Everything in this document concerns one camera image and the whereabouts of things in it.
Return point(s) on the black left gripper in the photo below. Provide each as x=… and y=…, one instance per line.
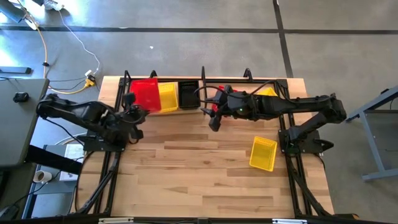
x=132, y=116

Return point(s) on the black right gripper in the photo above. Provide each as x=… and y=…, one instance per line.
x=228, y=105

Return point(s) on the red plastic mesh basket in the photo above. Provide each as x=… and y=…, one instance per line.
x=144, y=93
x=214, y=108

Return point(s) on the yellow plastic mesh basket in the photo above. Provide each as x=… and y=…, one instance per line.
x=263, y=155
x=168, y=98
x=269, y=92

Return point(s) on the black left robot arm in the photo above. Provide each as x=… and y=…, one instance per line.
x=77, y=113

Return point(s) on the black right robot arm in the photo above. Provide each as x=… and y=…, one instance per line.
x=295, y=105

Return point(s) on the black clamp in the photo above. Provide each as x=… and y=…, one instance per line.
x=152, y=74
x=247, y=72

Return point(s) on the yellow plug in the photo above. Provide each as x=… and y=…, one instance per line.
x=89, y=82

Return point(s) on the white plug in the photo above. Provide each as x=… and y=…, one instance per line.
x=88, y=73

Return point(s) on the white paper sheet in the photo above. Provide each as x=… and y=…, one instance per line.
x=66, y=176
x=74, y=153

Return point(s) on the black table beam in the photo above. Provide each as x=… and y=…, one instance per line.
x=53, y=159

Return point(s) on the small black device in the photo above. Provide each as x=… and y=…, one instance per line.
x=20, y=97

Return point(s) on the white paper cup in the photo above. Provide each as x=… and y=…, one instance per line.
x=42, y=176

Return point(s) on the black flat bar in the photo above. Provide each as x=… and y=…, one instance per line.
x=15, y=70

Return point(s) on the grey side table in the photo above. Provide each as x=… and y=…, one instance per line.
x=15, y=130

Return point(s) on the white crumpled object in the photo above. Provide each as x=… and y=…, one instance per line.
x=52, y=3

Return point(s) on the grey metal stand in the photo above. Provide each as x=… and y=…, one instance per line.
x=11, y=13

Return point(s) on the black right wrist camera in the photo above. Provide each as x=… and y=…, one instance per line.
x=215, y=124

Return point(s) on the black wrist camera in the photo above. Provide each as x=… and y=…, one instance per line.
x=137, y=134
x=215, y=124

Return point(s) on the black metal shelf end frame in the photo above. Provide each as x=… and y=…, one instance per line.
x=204, y=74
x=128, y=74

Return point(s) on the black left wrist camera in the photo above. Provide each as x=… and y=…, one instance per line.
x=137, y=134

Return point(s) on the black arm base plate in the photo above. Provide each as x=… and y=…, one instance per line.
x=311, y=146
x=93, y=146

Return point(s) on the silver metal bracket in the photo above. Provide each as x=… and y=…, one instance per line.
x=115, y=220
x=289, y=221

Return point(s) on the blue-grey metal table frame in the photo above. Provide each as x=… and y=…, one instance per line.
x=381, y=176

